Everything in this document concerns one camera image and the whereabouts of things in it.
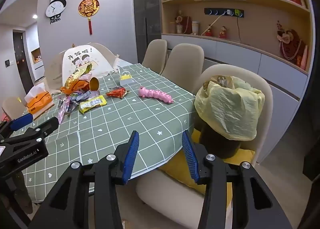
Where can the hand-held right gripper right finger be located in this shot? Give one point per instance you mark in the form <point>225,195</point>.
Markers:
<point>190,156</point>

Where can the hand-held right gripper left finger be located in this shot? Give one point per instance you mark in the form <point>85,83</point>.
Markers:
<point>131,153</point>

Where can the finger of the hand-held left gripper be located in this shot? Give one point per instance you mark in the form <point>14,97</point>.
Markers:
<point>47,125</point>
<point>22,121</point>

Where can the pink stick wrapper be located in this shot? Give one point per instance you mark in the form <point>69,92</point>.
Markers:
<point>62,112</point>

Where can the dark trash bin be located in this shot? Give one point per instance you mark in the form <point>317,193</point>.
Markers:
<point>217,146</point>

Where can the orange snack bag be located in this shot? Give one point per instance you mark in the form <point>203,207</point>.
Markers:
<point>75,86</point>

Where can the yellow snack packet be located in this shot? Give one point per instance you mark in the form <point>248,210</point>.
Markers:
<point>92,103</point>

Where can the gold snack bag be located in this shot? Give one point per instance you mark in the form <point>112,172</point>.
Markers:
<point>75,76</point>

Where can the yellow plastic trash bag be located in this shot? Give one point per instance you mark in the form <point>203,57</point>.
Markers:
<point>225,108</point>

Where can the gold cylinder can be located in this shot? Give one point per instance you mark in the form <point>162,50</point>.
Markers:
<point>94,84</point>

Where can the red snack packet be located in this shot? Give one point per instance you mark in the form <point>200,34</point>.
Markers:
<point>117,93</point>

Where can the yellow seat cushion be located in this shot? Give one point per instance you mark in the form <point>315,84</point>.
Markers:
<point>180,169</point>

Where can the beige dining chair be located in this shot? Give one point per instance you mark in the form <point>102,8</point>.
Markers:
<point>10,108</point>
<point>106,49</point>
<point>162,194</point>
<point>155,51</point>
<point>185,56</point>

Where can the orange tissue box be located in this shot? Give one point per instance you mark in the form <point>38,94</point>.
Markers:
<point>40,101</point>

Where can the green checked tablecloth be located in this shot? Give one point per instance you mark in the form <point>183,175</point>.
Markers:
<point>112,123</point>

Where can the dark room door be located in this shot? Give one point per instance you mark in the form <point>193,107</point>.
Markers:
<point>22,58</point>

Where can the pink caterpillar toy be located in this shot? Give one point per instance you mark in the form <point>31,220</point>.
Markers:
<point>155,93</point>

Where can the grey toy basket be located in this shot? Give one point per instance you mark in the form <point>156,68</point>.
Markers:
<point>125,80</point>

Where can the white cartoon tote bag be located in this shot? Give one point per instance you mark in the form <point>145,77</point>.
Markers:
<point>100,61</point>

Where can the grey sideboard cabinet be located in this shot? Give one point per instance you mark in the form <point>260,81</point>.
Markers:
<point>225,51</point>

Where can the red gold knot ornament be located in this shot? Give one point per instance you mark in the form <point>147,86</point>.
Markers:
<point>88,7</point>

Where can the small red doll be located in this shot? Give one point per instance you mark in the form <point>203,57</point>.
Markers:
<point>208,31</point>
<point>222,33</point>

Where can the white lidded cup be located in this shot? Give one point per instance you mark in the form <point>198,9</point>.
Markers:
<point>195,28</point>

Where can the dark red pearl bag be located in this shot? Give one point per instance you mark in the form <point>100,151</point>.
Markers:
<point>187,25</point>

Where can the flower vase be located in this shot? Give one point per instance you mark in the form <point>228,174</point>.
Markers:
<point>179,23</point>

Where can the dark tall glass door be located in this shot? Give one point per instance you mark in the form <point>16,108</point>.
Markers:
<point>146,13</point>

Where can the black power strip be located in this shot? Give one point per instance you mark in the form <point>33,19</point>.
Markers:
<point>212,11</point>

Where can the pink roll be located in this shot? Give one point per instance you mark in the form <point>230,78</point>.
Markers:
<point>304,57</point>

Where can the wall switch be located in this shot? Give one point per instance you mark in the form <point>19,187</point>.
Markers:
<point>7,63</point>

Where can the panda wall clock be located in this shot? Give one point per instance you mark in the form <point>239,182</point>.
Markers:
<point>55,8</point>

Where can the wooden wall shelf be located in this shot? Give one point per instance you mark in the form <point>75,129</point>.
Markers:
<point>262,18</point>

